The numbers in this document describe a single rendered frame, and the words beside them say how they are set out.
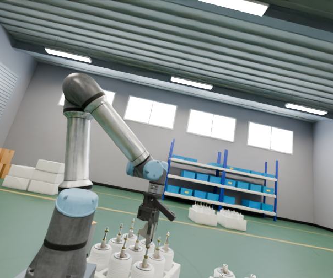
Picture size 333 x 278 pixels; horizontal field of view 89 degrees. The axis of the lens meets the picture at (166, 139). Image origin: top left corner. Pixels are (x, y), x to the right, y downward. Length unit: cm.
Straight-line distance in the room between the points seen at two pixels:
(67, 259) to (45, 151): 662
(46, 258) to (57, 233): 6
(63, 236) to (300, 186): 813
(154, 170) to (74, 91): 37
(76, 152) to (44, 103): 700
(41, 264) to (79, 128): 42
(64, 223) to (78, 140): 29
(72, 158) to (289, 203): 776
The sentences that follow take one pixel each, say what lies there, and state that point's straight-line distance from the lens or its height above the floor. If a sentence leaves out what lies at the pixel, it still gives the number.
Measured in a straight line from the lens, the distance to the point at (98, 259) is 99.
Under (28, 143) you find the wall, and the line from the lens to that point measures 750.
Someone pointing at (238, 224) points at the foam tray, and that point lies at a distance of 363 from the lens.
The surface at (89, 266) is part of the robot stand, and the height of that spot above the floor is 30.
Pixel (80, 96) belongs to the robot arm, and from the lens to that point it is 63.
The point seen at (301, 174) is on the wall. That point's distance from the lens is 845.
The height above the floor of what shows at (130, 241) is 24.
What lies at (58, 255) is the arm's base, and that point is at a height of 37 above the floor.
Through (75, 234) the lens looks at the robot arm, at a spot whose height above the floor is 43.
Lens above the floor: 62
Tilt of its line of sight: 13 degrees up
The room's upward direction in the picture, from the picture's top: 11 degrees clockwise
